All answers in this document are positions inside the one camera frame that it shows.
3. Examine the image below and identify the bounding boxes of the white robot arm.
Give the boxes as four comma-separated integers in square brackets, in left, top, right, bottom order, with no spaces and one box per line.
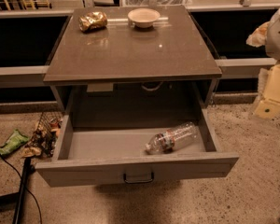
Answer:
[246,8,280,119]

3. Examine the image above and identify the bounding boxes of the black metal stand leg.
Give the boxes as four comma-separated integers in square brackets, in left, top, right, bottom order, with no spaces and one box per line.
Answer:
[0,158,32,224]

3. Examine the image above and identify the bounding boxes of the green snack bag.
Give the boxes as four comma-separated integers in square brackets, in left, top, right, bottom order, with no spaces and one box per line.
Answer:
[0,130,29,156]

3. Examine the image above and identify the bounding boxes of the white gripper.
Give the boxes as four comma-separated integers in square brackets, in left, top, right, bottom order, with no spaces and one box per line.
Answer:
[246,21,280,119]

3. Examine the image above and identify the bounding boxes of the black cable on floor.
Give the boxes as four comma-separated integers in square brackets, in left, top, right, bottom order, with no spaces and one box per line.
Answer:
[0,136,43,224]

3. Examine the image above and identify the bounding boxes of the grey open top drawer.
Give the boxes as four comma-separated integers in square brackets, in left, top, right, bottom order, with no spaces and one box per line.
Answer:
[36,110,239,187]

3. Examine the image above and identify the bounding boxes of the gold crumpled chip bag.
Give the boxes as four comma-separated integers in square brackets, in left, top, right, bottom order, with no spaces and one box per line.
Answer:
[78,11,107,33]

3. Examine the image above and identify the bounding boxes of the white paper bowl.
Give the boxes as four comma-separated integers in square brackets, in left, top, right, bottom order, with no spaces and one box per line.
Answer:
[128,8,160,28]

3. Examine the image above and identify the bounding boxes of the clear plastic water bottle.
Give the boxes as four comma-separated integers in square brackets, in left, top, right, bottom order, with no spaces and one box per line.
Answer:
[145,121,198,154]

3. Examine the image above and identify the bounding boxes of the grey horizontal railing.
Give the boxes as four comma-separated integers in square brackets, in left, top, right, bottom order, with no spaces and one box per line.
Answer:
[0,58,275,89]

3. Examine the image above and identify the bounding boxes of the black drawer handle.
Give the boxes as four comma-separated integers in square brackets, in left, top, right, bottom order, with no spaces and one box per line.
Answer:
[122,172,155,185]

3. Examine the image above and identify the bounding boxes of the grey cabinet with counter top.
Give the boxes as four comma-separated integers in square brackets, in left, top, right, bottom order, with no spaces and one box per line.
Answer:
[42,5,223,114]

